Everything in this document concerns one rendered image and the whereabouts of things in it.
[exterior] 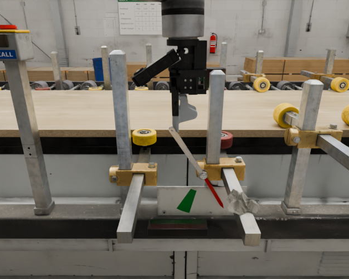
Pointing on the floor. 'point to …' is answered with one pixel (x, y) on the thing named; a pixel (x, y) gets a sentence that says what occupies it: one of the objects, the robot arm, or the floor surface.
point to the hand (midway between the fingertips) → (174, 126)
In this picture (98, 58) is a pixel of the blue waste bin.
